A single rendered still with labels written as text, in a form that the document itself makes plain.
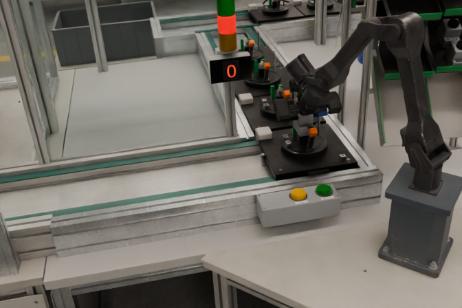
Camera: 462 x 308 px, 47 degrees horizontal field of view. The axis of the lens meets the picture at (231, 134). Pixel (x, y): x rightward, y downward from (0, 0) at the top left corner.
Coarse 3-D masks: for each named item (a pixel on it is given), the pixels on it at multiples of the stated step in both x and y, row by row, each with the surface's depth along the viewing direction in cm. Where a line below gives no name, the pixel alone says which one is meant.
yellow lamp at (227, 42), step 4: (220, 36) 147; (224, 36) 146; (228, 36) 146; (232, 36) 147; (220, 40) 148; (224, 40) 147; (228, 40) 147; (232, 40) 147; (220, 44) 148; (224, 44) 147; (228, 44) 147; (232, 44) 148; (236, 44) 150; (220, 48) 149; (224, 48) 148; (228, 48) 148; (232, 48) 148; (236, 48) 150
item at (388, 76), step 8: (384, 8) 159; (424, 32) 147; (424, 40) 147; (376, 48) 149; (384, 48) 150; (424, 48) 147; (384, 56) 148; (392, 56) 148; (424, 56) 147; (384, 64) 147; (392, 64) 147; (424, 64) 146; (384, 72) 143; (392, 72) 145; (424, 72) 142; (432, 72) 142
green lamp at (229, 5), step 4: (220, 0) 141; (224, 0) 141; (228, 0) 141; (232, 0) 142; (220, 4) 142; (224, 4) 142; (228, 4) 142; (232, 4) 142; (220, 8) 143; (224, 8) 142; (228, 8) 142; (232, 8) 143; (220, 12) 143; (224, 12) 143; (228, 12) 143; (232, 12) 143; (224, 16) 143
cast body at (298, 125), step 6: (300, 114) 151; (312, 114) 151; (294, 120) 155; (300, 120) 150; (306, 120) 151; (312, 120) 151; (294, 126) 156; (300, 126) 151; (306, 126) 151; (300, 132) 151; (306, 132) 151
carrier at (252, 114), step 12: (240, 96) 185; (264, 96) 189; (276, 96) 176; (252, 108) 181; (264, 108) 176; (252, 120) 173; (264, 120) 173; (276, 120) 172; (288, 120) 172; (324, 120) 171
